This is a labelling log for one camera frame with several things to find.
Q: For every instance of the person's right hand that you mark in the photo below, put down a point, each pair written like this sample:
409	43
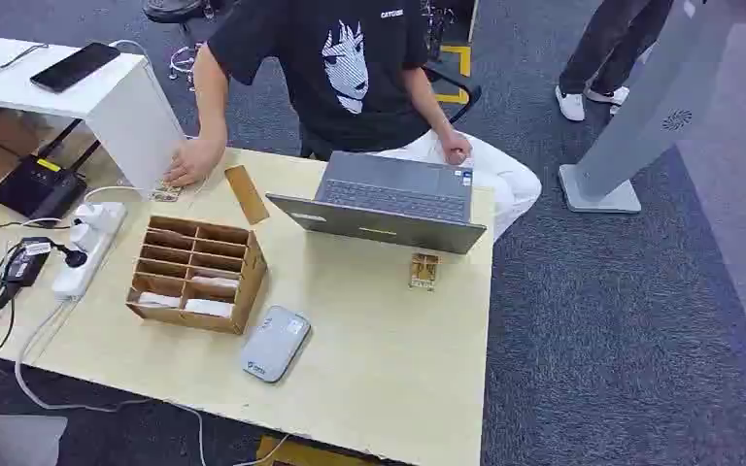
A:
191	162

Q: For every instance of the person's left hand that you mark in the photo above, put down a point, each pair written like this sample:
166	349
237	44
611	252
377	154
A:
456	146

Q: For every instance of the black chair armrest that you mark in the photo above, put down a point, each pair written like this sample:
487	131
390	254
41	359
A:
469	90

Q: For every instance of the brown wooden strip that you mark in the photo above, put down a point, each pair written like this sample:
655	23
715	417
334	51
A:
247	194

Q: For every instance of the grey laptop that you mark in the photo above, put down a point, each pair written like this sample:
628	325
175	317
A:
399	186

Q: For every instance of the white side desk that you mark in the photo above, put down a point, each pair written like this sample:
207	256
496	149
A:
128	116

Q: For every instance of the yellow floor tape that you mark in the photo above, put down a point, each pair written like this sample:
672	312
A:
464	61

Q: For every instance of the white plug adapter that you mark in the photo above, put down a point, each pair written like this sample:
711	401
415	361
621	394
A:
83	236
97	216

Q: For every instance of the seated person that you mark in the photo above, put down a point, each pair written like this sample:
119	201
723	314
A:
347	122

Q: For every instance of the white card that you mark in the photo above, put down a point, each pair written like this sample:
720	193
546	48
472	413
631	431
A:
216	282
209	308
158	300

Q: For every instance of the small wooden card stand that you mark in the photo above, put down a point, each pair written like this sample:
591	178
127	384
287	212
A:
424	271

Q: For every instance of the wooden card box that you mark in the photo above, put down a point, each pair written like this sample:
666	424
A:
244	283

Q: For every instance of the black plug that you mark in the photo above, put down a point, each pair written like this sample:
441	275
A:
76	258

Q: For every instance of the black smartphone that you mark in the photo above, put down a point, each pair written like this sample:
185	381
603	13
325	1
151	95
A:
75	67

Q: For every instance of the black office chair base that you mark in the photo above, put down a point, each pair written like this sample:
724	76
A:
170	9

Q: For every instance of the black router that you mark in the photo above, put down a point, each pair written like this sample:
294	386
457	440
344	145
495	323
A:
38	188

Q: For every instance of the white power strip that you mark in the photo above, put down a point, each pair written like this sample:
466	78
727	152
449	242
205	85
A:
80	273

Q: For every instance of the standing person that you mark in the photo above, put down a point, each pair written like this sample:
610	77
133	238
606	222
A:
604	45

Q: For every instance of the black power brick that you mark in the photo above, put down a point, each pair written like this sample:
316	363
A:
25	264

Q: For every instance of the grey portable drive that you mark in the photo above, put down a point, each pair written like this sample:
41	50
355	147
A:
274	344

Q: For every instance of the grey kiosk stand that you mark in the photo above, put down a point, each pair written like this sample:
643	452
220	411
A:
656	109

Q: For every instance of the grey flat panel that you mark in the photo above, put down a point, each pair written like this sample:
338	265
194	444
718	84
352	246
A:
9	442

